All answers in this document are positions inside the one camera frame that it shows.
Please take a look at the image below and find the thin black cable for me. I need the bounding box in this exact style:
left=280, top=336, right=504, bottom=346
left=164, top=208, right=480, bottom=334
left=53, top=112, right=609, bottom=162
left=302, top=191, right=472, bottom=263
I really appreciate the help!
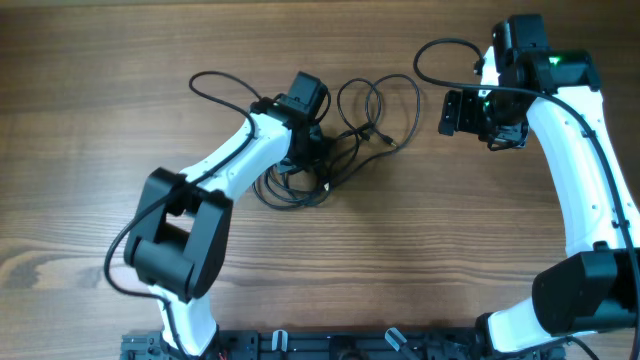
left=324, top=73, right=422, bottom=191

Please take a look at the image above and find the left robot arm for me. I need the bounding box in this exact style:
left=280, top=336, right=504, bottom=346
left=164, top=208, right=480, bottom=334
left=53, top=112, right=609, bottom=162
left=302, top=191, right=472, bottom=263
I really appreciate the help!
left=120, top=72, right=330, bottom=359

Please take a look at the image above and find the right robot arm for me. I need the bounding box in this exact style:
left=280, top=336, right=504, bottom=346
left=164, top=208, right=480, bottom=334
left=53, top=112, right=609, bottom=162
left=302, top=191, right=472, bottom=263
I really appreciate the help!
left=438, top=14, right=639, bottom=359

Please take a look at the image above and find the thick black USB cable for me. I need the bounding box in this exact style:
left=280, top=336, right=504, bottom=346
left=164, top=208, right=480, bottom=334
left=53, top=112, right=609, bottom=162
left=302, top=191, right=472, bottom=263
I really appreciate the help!
left=251, top=134, right=361, bottom=211

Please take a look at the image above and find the camera black cable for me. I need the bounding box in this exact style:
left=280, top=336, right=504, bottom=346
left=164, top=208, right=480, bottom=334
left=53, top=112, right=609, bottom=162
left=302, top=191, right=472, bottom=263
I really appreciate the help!
left=412, top=37, right=640, bottom=360
left=102, top=69, right=264, bottom=360

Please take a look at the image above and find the left camera black cable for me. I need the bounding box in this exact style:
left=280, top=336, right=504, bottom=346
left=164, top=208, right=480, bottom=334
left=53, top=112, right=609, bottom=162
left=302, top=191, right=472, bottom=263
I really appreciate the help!
left=102, top=69, right=264, bottom=360

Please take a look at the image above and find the right camera black cable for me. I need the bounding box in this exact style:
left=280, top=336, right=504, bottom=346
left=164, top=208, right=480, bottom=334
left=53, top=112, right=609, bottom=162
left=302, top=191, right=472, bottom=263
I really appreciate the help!
left=412, top=37, right=640, bottom=360

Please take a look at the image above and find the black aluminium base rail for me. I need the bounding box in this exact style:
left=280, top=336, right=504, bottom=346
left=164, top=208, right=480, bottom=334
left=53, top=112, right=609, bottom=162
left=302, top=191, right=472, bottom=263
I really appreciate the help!
left=119, top=327, right=566, bottom=360

